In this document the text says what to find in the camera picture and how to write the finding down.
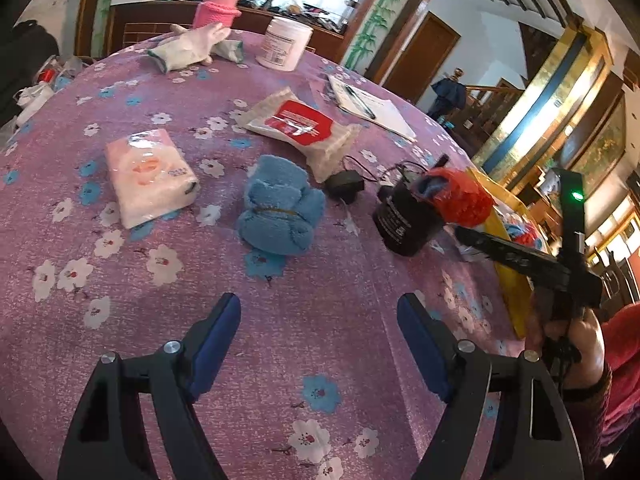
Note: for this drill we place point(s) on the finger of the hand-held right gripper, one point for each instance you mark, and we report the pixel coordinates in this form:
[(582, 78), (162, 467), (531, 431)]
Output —
[(505, 249)]

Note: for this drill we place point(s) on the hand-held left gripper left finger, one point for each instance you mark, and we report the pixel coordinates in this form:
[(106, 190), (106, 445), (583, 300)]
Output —
[(215, 340)]

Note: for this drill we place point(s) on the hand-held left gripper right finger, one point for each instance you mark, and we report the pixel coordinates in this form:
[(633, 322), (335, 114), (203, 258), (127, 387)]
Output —
[(425, 345)]

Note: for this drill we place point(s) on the red and blue sponge pack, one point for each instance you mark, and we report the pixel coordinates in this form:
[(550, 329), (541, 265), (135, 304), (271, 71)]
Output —
[(522, 232)]

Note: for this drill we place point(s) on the yellow box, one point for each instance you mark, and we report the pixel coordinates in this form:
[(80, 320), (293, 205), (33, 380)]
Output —
[(510, 280)]

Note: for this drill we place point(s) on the red plastic bag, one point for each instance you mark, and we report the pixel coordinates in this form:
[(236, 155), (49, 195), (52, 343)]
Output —
[(465, 200)]

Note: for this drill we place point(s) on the blue towel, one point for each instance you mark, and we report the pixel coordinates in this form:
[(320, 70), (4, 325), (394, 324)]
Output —
[(280, 205)]

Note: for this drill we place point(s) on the person's right forearm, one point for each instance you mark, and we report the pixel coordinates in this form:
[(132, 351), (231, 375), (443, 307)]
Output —
[(587, 410)]

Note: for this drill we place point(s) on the person's right hand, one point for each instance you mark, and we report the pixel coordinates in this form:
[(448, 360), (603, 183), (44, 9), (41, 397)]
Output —
[(587, 342)]

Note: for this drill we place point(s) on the purple floral tablecloth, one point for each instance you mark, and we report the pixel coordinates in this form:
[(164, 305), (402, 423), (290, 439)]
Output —
[(300, 310)]

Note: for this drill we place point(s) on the wooden stair railing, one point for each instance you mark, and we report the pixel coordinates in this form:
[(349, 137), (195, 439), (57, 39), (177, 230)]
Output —
[(482, 105)]

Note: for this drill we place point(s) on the person's red top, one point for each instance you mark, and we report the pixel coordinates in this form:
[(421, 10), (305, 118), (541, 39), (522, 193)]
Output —
[(625, 360)]

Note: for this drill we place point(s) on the black charger adapter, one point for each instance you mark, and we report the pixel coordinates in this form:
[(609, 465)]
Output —
[(344, 184)]

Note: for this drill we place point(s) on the pink tissue pack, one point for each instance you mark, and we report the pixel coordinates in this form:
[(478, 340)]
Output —
[(150, 175)]

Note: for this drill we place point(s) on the white paper notebook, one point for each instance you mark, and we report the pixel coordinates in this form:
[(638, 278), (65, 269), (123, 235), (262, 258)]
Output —
[(387, 114)]

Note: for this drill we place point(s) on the dark pen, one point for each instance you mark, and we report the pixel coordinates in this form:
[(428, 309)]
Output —
[(360, 101)]

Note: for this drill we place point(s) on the brown wooden door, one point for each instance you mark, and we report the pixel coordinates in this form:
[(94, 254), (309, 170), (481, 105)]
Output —
[(420, 55)]

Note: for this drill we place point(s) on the red label wet wipes pack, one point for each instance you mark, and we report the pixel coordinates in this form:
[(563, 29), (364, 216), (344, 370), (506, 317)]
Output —
[(300, 127)]

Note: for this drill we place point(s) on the white teal packet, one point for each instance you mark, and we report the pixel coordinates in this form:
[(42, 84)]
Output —
[(232, 51)]

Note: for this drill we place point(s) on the white glove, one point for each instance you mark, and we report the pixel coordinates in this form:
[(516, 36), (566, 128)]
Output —
[(187, 50)]

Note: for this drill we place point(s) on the white plastic jar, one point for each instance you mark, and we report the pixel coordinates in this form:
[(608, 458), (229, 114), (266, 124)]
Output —
[(282, 45)]

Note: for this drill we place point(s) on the crumpled plastic bags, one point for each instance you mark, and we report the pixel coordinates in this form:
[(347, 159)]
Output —
[(35, 97)]

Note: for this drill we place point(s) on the pink bottle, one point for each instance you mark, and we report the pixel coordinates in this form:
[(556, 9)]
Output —
[(216, 7)]

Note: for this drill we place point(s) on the black bag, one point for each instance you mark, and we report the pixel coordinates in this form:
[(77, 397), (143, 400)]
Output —
[(25, 55)]

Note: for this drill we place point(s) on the wooden window frame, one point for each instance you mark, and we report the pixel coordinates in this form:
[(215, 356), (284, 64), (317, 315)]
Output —
[(90, 20)]

